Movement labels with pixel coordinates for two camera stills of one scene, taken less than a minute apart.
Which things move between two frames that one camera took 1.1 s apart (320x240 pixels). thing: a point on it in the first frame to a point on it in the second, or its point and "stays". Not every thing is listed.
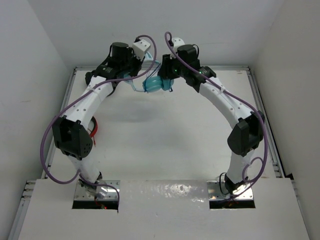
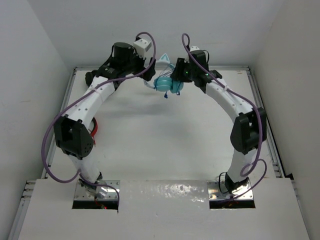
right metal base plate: x=217 y=190 stays
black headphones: x=88 y=76 stays
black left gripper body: x=131 y=65 stays
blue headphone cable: x=170 y=89 to x=166 y=95
